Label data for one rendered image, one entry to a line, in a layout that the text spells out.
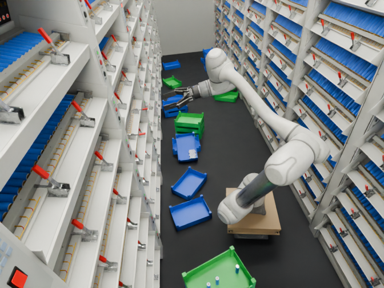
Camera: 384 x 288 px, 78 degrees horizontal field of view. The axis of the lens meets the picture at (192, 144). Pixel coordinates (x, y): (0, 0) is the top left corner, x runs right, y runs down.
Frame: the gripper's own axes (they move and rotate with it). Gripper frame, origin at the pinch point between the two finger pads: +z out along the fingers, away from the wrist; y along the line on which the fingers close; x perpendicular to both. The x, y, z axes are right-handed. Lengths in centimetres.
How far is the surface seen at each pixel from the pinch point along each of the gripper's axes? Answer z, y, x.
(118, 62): 13.6, -2.7, 29.8
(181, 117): 11, 118, -88
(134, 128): 22.5, -5.3, -7.9
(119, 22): 12, 31, 40
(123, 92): 20.3, 1.8, 12.1
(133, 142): 22.1, -18.1, -8.1
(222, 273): -5, -71, -67
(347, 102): -96, -16, -25
